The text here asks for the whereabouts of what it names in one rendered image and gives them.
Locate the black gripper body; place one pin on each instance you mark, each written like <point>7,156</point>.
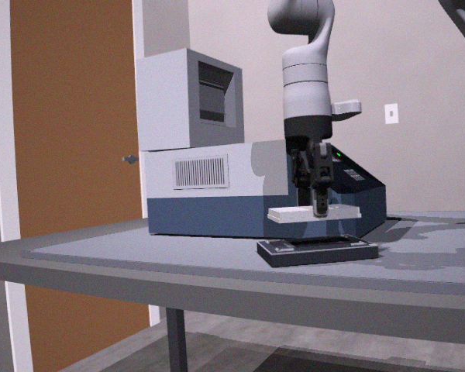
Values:
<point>306,130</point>

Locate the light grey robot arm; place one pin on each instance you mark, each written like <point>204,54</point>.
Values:
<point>305,77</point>

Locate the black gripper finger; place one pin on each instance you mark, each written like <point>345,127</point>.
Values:
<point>322,156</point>
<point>303,192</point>

